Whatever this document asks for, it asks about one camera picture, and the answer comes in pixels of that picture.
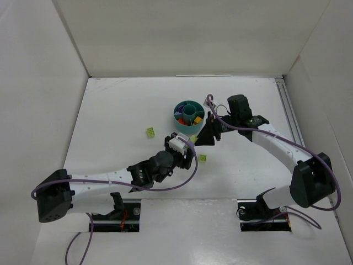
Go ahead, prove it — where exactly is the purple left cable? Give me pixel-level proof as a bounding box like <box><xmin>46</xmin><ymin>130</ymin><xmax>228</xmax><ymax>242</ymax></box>
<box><xmin>30</xmin><ymin>135</ymin><xmax>199</xmax><ymax>265</ymax></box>

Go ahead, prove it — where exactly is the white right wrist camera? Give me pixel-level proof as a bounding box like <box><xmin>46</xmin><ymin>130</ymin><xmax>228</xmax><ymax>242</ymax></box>
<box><xmin>203</xmin><ymin>95</ymin><xmax>217</xmax><ymax>108</ymax></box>

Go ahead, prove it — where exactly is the pale green lego brick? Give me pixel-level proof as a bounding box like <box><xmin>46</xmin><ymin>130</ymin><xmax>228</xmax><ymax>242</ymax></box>
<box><xmin>190</xmin><ymin>135</ymin><xmax>198</xmax><ymax>143</ymax></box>

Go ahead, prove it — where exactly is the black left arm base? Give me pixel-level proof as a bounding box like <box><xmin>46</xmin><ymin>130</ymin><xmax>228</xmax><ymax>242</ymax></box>
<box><xmin>89</xmin><ymin>193</ymin><xmax>141</xmax><ymax>232</ymax></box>

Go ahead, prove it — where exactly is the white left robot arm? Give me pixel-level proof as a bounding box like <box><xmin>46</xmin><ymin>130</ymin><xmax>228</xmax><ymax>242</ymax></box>
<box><xmin>31</xmin><ymin>134</ymin><xmax>197</xmax><ymax>223</ymax></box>

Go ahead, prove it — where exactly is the yellow orange lego brick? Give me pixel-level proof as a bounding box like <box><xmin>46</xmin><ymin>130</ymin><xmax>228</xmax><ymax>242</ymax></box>
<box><xmin>193</xmin><ymin>116</ymin><xmax>202</xmax><ymax>125</ymax></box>

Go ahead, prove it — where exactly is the aluminium rail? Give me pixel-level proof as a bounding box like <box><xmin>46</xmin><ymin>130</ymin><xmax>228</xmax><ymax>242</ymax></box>
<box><xmin>275</xmin><ymin>77</ymin><xmax>305</xmax><ymax>146</ymax></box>

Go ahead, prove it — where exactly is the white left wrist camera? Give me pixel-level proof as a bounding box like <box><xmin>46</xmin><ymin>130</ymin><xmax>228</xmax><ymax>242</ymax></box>
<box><xmin>168</xmin><ymin>133</ymin><xmax>189</xmax><ymax>155</ymax></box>

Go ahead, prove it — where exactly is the orange teardrop lego plate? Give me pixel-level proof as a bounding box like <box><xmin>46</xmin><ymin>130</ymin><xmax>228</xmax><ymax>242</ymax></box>
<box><xmin>178</xmin><ymin>119</ymin><xmax>187</xmax><ymax>125</ymax></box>

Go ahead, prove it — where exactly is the purple lego brick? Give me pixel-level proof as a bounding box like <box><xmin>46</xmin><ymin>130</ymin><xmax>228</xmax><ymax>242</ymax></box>
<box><xmin>178</xmin><ymin>105</ymin><xmax>184</xmax><ymax>113</ymax></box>

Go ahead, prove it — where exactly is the teal round divided container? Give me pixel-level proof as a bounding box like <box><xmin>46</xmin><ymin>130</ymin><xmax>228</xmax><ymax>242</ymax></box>
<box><xmin>173</xmin><ymin>100</ymin><xmax>205</xmax><ymax>135</ymax></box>

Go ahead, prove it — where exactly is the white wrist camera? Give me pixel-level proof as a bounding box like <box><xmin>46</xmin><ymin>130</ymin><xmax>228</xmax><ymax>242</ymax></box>
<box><xmin>203</xmin><ymin>95</ymin><xmax>217</xmax><ymax>108</ymax></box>
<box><xmin>168</xmin><ymin>133</ymin><xmax>189</xmax><ymax>155</ymax></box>

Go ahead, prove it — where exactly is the lime green lego brick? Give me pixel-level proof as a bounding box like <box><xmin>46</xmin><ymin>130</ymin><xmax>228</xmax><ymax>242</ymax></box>
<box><xmin>146</xmin><ymin>127</ymin><xmax>155</xmax><ymax>137</ymax></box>

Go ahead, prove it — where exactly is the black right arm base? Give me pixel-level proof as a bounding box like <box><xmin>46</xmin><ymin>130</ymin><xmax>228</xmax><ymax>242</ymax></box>
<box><xmin>236</xmin><ymin>189</ymin><xmax>292</xmax><ymax>232</ymax></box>

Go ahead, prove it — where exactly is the purple cable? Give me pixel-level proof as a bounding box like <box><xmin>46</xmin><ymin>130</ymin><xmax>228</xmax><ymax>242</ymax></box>
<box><xmin>206</xmin><ymin>94</ymin><xmax>342</xmax><ymax>230</ymax></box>
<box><xmin>30</xmin><ymin>135</ymin><xmax>199</xmax><ymax>265</ymax></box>

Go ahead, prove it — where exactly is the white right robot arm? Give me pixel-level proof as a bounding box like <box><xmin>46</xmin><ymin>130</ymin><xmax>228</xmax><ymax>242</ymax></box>
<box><xmin>195</xmin><ymin>94</ymin><xmax>336</xmax><ymax>209</ymax></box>

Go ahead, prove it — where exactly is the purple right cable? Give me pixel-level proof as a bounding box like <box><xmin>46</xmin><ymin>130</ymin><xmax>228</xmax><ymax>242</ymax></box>
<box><xmin>206</xmin><ymin>94</ymin><xmax>342</xmax><ymax>230</ymax></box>

